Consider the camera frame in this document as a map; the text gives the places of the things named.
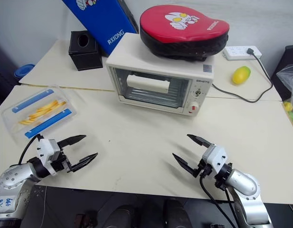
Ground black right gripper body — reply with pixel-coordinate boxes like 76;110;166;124
197;158;216;178

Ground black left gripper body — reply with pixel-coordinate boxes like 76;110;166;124
50;148;75;174

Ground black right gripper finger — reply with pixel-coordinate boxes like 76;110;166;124
172;153;200;178
187;133;215;150

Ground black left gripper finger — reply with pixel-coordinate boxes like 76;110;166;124
57;134;87;149
67;152;99;173

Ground clear container with blue clips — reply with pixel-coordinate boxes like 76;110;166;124
1;85;78;143

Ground white toaster oven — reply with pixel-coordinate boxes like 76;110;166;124
105;32;216;117

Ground blue container lid clip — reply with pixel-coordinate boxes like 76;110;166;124
25;108;74;139
11;88;55;114

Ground yellow french fries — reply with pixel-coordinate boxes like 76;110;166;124
18;99;67;126

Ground yellow green toy mango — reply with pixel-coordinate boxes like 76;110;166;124
232;66;252;85

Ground black square tissue box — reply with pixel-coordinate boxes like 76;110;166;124
68;30;104;72

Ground white power strip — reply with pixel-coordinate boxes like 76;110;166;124
222;45;263;61

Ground clear plastic bag of toys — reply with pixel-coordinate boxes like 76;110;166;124
276;64;293;136

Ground red black boxing pad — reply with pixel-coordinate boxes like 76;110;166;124
139;5;230;63

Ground blue RXIONG cardboard box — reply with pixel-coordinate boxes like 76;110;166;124
61;0;139;58

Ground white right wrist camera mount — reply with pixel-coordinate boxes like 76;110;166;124
201;143;229;176

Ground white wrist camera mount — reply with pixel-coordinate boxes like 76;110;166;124
36;137;63;176
201;143;229;176

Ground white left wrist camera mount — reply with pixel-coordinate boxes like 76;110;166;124
36;137;63;176

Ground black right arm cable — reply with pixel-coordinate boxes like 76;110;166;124
198;174;237;228

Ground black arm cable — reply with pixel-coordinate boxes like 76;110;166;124
18;133;42;166
198;174;237;228

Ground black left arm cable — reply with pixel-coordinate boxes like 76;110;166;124
18;133;42;166

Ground black power cable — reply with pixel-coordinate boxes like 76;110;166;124
211;47;274;104

